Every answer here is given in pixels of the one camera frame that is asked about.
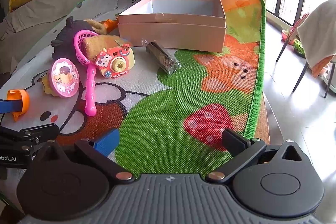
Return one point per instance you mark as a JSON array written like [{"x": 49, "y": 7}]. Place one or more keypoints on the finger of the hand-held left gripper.
[
  {"x": 31, "y": 133},
  {"x": 9, "y": 106}
]

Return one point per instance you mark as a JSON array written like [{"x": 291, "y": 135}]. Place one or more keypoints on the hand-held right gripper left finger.
[{"x": 106, "y": 144}]

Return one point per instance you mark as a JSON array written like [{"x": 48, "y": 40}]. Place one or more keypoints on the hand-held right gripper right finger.
[{"x": 231, "y": 140}]

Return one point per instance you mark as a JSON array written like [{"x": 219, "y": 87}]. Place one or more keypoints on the orange plastic toy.
[{"x": 22, "y": 102}]

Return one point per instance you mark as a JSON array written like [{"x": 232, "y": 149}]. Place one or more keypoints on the pink toy net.
[{"x": 90, "y": 87}]

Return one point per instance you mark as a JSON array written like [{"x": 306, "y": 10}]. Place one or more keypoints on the pink round stamp toy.
[{"x": 64, "y": 77}]

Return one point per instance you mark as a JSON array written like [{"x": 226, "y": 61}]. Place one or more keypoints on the pink toy camera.
[{"x": 118, "y": 64}]

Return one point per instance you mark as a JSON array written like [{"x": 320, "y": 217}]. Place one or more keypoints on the black plush toy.
[{"x": 65, "y": 37}]

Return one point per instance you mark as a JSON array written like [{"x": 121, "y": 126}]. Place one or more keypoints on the brown plush toy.
[{"x": 97, "y": 44}]

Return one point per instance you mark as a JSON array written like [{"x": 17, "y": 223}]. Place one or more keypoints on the dark snack packet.
[{"x": 161, "y": 57}]

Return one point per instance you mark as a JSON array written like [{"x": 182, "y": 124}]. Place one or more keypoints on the pink cardboard box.
[{"x": 170, "y": 32}]

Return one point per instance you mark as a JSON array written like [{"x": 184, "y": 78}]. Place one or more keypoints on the colourful cartoon play mat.
[{"x": 162, "y": 113}]

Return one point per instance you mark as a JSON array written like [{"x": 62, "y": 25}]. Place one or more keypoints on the black metal chair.
[{"x": 302, "y": 74}]

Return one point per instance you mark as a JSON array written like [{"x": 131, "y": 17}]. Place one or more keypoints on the orange cloth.
[{"x": 320, "y": 67}]

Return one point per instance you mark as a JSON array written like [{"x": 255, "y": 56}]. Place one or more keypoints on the green potted plant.
[{"x": 299, "y": 47}]

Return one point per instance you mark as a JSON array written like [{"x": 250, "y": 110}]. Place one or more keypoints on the red pot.
[{"x": 287, "y": 36}]

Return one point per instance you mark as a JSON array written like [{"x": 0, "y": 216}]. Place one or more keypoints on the cream towel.
[{"x": 317, "y": 32}]

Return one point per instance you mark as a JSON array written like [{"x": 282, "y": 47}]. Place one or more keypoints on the wooden bed frame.
[{"x": 264, "y": 121}]

